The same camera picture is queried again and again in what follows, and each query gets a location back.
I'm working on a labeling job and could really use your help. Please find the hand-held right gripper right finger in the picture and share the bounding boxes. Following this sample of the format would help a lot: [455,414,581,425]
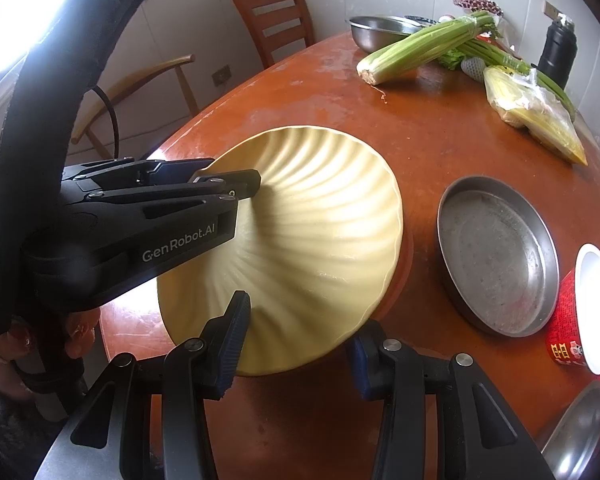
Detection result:
[345,320,556,480]

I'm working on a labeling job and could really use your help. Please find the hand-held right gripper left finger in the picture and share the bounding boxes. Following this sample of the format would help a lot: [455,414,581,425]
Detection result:
[32,290,253,480]

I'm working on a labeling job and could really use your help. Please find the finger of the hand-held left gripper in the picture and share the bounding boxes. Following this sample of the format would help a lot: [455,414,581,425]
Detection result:
[82,170,262,208]
[62,157,213,191]

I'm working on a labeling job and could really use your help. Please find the metal plates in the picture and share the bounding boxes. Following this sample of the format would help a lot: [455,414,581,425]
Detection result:
[156,125,405,377]

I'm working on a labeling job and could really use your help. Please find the round metal pan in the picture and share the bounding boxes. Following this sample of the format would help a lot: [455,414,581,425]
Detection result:
[436,175,562,338]

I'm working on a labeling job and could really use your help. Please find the steel bowl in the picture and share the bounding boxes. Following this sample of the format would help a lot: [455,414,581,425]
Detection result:
[540,380,600,480]

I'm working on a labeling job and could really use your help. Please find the person's left hand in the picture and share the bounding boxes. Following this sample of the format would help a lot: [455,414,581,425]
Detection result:
[0,307,101,401]

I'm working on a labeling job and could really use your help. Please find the light wooden armchair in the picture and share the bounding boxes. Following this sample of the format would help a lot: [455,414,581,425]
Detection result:
[70,54,202,161]

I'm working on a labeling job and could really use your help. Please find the brown wooden chair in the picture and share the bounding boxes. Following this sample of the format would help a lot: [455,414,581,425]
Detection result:
[231,0,317,70]

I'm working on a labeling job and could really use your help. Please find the window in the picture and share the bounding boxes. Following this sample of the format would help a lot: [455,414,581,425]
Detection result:
[0,0,88,88]

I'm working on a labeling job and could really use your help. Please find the steel basin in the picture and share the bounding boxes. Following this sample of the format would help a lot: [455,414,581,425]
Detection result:
[348,15,437,54]

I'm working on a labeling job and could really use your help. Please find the red paper bowl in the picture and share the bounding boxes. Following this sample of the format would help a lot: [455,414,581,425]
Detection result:
[545,243,600,376]

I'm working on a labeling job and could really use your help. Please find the celery bunch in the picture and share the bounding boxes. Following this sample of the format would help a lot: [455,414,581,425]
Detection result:
[356,11,501,86]

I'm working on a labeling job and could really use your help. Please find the leafy green vegetable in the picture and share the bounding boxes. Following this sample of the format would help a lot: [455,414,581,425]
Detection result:
[436,49,468,72]

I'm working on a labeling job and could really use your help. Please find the fruit in white foam net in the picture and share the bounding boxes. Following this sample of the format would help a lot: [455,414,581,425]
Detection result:
[461,57,487,84]

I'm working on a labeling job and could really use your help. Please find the bundle of green stems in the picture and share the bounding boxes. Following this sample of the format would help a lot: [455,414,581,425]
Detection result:
[455,39,578,122]

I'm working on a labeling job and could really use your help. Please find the bag of corn cobs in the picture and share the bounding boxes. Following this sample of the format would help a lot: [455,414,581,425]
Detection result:
[482,66,589,167]

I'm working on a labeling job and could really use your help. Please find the black thermos bottle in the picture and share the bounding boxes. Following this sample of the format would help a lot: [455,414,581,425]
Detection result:
[536,15,578,89]

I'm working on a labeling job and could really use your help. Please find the black cable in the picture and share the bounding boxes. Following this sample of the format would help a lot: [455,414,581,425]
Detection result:
[91,85,120,161]

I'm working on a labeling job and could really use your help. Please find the black fabric strap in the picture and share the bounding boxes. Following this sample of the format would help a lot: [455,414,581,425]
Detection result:
[0,0,174,346]

